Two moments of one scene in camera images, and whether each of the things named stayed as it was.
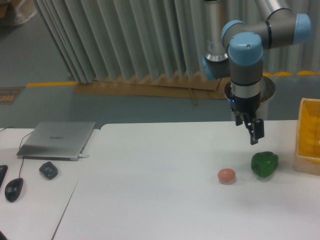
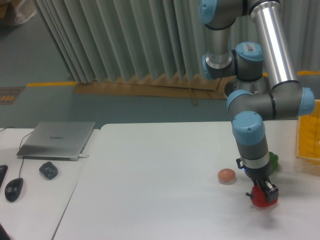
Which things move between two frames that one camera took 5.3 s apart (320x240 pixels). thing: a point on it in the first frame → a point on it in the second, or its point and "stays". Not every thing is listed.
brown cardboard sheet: [162, 85] stays
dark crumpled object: [49, 170] stays
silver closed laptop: [63, 141] stays
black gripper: [249, 106] → [260, 176]
